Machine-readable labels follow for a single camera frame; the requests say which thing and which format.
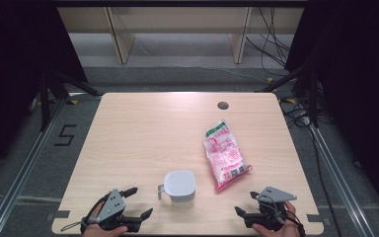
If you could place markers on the person's left hand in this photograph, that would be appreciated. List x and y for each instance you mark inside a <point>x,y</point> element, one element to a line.
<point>102,232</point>

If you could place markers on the person's right hand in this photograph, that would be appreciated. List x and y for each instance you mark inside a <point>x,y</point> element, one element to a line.
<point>284,232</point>

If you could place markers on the black metal stand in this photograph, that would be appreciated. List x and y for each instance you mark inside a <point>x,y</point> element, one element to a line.
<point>311,95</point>
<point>47,98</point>

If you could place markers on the aluminium floor rail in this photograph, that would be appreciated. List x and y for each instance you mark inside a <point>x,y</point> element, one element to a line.
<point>339,177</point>
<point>23,171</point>

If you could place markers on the black curtain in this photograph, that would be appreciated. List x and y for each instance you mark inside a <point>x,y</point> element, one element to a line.
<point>13,65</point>
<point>358,82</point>

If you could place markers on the pink and white food bag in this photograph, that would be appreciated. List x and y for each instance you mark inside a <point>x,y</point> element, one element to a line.
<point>225,154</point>

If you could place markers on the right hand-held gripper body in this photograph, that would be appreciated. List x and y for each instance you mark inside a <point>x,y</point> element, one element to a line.
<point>274,195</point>

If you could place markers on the round grey table grommet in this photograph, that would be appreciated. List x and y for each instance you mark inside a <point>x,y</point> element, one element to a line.
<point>223,105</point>

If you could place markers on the light wooden shelf unit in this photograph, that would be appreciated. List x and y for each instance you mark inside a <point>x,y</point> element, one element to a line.
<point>177,19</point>

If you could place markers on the clear container with white lid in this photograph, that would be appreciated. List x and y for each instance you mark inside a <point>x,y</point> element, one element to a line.
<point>179,184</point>

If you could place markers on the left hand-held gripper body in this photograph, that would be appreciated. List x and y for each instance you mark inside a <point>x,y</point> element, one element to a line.
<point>111,205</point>

